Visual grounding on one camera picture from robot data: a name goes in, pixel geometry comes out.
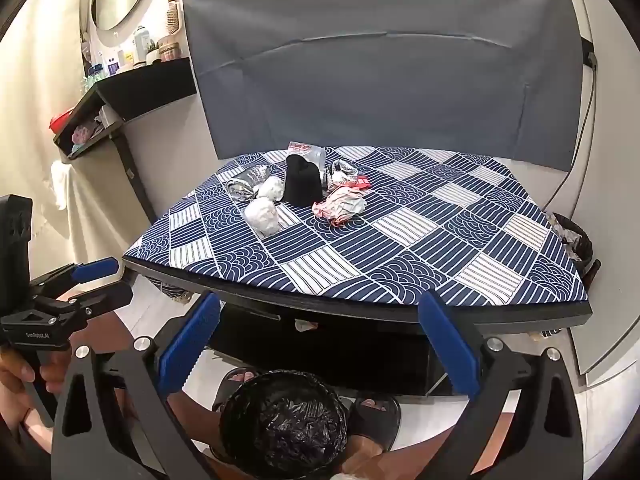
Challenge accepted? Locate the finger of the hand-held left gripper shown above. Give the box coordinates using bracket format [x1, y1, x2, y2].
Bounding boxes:
[35, 282, 133, 321]
[30, 257, 121, 301]

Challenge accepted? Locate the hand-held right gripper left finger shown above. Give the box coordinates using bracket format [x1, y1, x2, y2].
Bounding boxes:
[50, 290, 226, 480]

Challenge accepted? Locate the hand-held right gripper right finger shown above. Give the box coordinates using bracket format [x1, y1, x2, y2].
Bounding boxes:
[417, 289, 586, 480]

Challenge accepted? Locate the bin with black bag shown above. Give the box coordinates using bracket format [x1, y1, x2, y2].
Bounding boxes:
[220, 370, 349, 480]

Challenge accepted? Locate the white tissue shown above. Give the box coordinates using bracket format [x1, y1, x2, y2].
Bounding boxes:
[256, 176, 286, 202]
[243, 197, 280, 236]

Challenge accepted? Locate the black knit sock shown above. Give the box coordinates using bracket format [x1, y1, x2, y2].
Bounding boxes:
[284, 154, 323, 208]

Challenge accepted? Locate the clear plastic cup red print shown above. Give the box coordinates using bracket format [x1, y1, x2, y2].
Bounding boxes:
[287, 141, 326, 167]

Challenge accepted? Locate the person's left hand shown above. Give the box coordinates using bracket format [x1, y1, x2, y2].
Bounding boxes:
[0, 351, 66, 443]

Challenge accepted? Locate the black sandal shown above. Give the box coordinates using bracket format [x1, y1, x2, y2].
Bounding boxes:
[347, 394, 402, 453]
[212, 367, 261, 413]

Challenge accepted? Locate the beige hanging cloth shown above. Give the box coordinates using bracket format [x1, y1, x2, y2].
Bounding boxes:
[50, 157, 151, 266]

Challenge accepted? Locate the white hanging towel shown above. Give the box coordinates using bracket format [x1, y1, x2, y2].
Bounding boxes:
[50, 160, 73, 211]

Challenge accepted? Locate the person's right leg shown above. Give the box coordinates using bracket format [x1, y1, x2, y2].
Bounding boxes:
[350, 395, 516, 480]

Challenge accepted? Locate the blue white patterned tablecloth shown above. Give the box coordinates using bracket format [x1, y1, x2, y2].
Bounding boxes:
[124, 146, 590, 311]

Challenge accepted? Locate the small black lined bin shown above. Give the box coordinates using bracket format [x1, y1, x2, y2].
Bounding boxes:
[547, 212, 596, 263]

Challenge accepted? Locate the silver foil wrapper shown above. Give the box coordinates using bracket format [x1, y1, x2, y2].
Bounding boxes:
[322, 159, 358, 191]
[225, 165, 271, 202]

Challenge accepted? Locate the red white crumpled wrapper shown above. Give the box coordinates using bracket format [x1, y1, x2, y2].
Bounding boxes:
[312, 186, 367, 227]

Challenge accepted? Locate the white bottle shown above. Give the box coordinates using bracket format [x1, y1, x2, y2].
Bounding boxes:
[132, 27, 151, 66]

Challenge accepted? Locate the pink jar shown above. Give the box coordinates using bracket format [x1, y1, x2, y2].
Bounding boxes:
[157, 36, 182, 61]

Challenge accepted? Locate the black wall shelf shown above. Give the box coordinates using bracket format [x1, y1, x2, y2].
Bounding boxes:
[52, 57, 198, 163]

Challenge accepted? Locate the black power cable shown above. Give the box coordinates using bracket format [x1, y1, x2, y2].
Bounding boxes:
[542, 37, 598, 211]

